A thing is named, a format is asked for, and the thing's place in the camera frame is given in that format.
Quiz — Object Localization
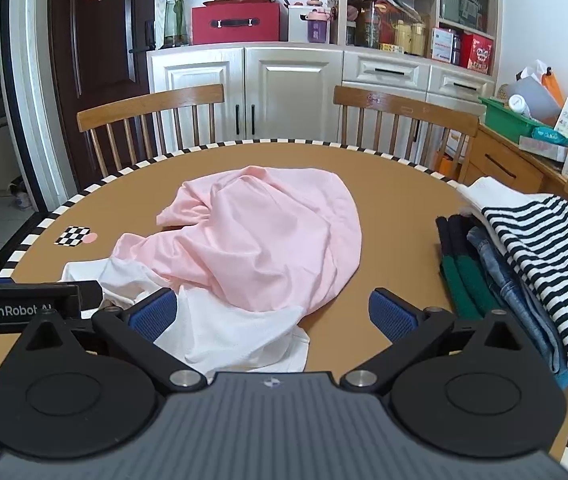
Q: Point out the white cabinet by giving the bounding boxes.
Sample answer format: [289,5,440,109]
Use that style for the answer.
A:
[146,42,497,171]

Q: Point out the red snack box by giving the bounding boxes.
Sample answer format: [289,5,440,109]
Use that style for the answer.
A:
[460,32,494,76]

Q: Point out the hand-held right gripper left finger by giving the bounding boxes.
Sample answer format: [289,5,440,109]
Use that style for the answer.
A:
[21,287,212,396]

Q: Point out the yellow tins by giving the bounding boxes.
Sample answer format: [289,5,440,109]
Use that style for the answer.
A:
[394,20,429,56]

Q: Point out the green plastic basket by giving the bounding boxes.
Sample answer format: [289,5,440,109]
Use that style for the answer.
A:
[478,96,557,143]

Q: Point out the green and blue knit sweater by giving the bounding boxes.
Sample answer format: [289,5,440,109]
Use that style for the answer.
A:
[436,214,504,321]

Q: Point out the white bottle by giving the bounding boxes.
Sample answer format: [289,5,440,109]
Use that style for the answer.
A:
[508,94,532,118]

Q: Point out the pink t-shirt with white sleeves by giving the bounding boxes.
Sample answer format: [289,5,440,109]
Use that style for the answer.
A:
[61,164,362,375]

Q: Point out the dark wooden door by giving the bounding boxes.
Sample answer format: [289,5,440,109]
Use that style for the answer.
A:
[46,0,157,191]

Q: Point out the checkered marker sticker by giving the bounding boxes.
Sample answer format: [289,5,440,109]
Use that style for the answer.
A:
[54,226,99,247]

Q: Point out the teal tissue pack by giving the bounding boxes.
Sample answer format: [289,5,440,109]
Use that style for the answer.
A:
[518,127,568,161]

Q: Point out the orange paper bag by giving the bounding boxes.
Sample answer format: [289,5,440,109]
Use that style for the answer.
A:
[538,67,564,108]

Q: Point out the green box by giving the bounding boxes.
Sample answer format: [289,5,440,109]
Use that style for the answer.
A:
[438,0,489,33]

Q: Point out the black white striped top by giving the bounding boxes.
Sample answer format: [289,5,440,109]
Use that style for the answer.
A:
[456,176,568,373]

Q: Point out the purple water bottle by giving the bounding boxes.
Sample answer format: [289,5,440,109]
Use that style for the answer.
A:
[305,7,332,43]

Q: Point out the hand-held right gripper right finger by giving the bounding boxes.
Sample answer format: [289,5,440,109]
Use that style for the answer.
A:
[339,287,528,395]

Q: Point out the red storage box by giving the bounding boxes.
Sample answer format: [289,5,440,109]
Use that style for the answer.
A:
[191,2,282,46]

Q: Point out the green plant in glass vase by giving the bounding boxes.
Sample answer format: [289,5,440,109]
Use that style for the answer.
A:
[141,0,219,50]

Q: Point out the blue jeans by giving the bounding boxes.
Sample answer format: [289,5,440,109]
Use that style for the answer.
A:
[466,225,568,391]

